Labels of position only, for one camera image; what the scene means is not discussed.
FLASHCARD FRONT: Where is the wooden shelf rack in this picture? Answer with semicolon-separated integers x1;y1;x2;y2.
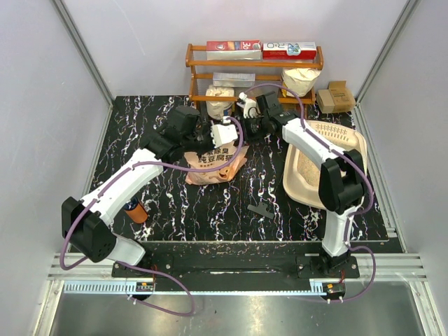
185;43;324;113

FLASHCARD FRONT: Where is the white bag lower shelf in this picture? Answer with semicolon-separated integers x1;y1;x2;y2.
206;85;235;120

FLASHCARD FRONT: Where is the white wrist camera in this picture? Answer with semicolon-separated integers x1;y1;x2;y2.
237;92;261;119
211;116;238;148

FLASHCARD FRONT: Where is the brown cardboard boxes right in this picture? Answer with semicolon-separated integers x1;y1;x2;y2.
316;80;356;114

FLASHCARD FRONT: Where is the red silver box left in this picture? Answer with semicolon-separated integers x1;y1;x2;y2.
206;40;262;60

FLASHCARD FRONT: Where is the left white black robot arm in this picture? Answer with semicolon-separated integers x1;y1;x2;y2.
62;106;219;277

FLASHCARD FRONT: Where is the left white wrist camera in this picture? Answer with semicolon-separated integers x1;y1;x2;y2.
211;116;238;148

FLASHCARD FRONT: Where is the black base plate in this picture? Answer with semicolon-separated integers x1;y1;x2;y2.
111;241;361;279

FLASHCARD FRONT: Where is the beige litter box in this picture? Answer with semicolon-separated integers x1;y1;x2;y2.
283;120;368;209

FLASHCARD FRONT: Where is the black bag clip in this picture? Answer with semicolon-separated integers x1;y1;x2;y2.
247;202;274;220

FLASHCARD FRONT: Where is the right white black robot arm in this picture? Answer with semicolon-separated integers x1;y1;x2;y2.
237;92;371;277

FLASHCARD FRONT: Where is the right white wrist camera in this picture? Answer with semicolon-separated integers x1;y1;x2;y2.
237;92;261;119

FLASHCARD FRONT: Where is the silver box middle shelf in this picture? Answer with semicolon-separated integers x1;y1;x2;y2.
212;72;256;88

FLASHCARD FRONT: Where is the pink cat litter bag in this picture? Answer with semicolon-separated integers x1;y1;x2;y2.
184;143;249;186

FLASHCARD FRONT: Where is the white paper bag on shelf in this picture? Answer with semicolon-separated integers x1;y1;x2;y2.
281;68;321;97

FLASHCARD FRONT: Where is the red white box right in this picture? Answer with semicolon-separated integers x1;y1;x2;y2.
262;42;317;60

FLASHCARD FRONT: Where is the orange spray bottle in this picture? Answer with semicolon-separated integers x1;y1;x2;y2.
123;197;148;224

